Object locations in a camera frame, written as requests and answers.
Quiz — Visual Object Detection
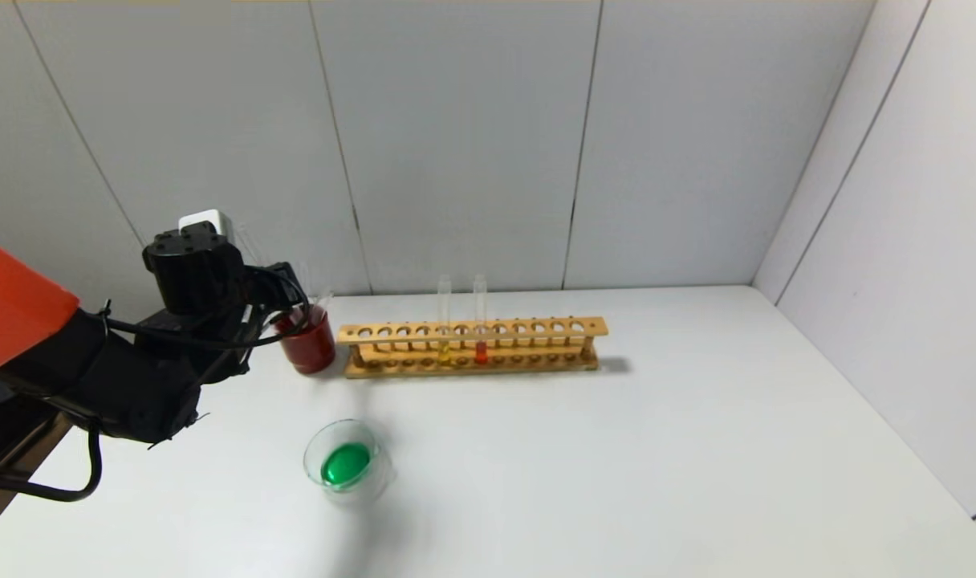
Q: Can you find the test tube with yellow pigment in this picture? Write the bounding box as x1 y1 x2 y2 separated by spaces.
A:
437 275 453 367
294 258 315 318

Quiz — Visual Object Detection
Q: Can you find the wooden test tube rack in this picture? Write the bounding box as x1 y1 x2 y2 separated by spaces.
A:
337 316 609 380

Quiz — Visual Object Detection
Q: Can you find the test tube with red pigment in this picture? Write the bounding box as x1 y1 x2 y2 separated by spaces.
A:
473 275 490 366

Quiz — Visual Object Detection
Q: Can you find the dark red plastic cup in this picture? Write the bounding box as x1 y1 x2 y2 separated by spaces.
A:
278 304 337 376

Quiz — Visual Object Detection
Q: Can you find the clear glass beaker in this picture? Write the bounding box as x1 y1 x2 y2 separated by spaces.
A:
303 418 396 509

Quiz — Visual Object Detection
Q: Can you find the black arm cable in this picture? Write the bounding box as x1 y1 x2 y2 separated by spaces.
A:
0 424 104 503
103 269 314 352

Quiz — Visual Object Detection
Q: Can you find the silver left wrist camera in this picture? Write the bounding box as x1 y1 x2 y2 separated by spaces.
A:
178 210 234 243

